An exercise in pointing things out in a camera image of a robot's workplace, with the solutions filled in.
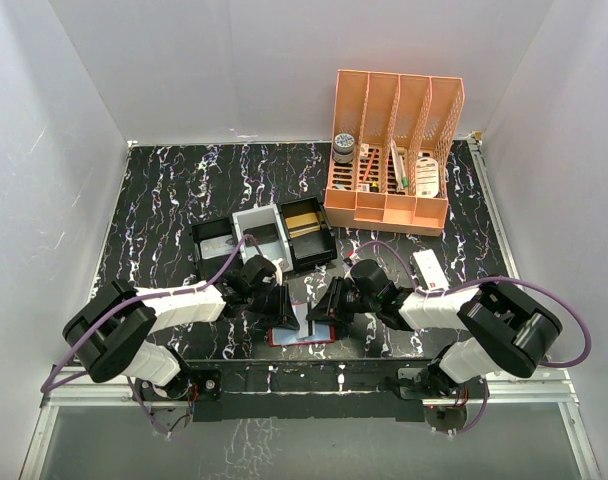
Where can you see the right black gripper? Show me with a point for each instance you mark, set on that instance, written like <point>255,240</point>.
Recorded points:
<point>339,298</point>

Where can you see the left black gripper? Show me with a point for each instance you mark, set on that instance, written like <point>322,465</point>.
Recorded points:
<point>275,302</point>

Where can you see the white striped credit card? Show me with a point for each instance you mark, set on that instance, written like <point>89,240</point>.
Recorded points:
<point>306,327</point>

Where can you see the red leather card holder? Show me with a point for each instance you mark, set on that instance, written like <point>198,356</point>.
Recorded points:
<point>282,337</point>

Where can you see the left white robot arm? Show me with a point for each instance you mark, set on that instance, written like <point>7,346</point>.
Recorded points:
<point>109,335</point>

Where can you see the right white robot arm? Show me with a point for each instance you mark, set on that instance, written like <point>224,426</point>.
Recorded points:
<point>509,330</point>

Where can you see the black card in grey tray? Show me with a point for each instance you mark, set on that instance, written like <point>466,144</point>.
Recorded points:
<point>264,234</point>

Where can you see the white VIP card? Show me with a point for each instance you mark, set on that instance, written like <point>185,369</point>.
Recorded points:
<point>216,246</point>

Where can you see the black open tray box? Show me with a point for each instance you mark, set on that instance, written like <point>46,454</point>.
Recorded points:
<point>313,249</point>

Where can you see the grey plastic tray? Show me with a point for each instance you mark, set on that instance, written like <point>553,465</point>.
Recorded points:
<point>277,251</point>

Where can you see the white small box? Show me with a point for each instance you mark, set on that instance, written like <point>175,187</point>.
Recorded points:
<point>430,270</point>

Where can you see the small round jar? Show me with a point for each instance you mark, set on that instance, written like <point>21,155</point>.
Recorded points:
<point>343,148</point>

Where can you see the white label packet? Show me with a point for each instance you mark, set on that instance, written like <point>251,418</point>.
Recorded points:
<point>427,179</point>

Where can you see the orange plastic file organizer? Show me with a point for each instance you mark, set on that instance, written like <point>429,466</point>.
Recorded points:
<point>395,118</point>

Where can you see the black front mounting rail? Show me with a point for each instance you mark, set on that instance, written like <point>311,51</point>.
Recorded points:
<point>307,389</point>

